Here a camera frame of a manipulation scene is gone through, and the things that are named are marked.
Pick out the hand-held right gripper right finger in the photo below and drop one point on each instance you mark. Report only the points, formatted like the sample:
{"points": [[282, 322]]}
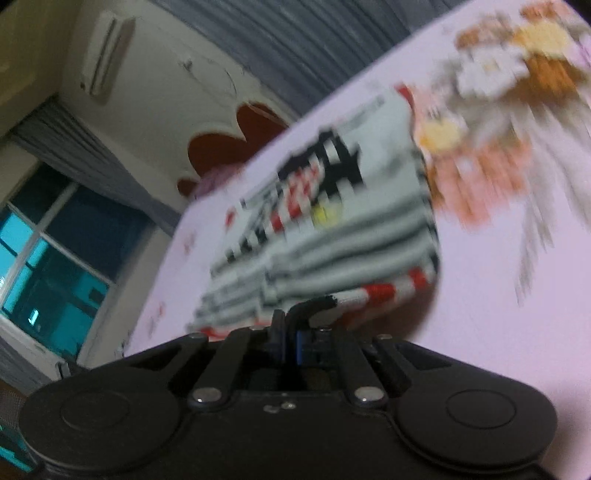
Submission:
{"points": [[314, 348]]}

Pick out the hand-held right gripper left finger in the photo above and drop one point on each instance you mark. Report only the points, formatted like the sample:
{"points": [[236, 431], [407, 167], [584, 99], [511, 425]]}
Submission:
{"points": [[221, 364]]}

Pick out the striped cartoon sweater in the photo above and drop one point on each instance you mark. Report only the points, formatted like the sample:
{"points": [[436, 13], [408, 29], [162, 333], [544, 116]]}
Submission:
{"points": [[360, 217]]}

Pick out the window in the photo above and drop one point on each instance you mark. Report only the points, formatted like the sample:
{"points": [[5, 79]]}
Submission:
{"points": [[60, 258]]}

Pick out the bed with pink floral sheet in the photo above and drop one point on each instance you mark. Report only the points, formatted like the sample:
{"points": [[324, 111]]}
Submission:
{"points": [[498, 258]]}

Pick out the red heart-shaped headboard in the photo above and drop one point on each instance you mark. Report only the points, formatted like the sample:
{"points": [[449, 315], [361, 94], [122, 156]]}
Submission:
{"points": [[221, 143]]}

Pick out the narrow blue-grey curtain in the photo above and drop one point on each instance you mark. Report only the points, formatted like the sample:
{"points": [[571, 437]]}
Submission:
{"points": [[92, 157]]}

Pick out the wide blue-grey curtain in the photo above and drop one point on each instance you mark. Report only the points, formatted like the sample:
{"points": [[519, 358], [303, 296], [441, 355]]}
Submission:
{"points": [[300, 41]]}

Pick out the white air conditioner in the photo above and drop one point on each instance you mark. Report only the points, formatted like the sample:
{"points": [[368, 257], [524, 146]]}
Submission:
{"points": [[105, 53]]}

